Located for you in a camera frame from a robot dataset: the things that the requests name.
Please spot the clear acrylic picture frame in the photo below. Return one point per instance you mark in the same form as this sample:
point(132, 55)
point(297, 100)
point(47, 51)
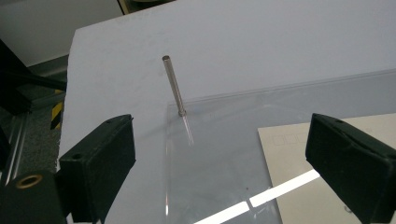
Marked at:
point(218, 161)

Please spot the metal standoff pin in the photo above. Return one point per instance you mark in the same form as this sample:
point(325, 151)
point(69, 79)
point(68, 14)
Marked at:
point(173, 84)

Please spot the yellow black striped tape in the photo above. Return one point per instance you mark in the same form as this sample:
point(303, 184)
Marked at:
point(57, 113)

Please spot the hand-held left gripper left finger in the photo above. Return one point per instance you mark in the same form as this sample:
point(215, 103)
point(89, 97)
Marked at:
point(99, 155)

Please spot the painting postcard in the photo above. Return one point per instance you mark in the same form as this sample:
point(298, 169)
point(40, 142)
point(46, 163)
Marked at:
point(292, 149)

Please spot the aluminium floor rail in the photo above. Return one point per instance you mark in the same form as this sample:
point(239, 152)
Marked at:
point(14, 146)

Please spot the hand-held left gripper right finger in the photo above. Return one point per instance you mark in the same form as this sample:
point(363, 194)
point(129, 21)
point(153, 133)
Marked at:
point(351, 161)

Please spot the black metal frame strut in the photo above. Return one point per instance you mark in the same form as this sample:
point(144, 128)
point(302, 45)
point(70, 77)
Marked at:
point(12, 84)

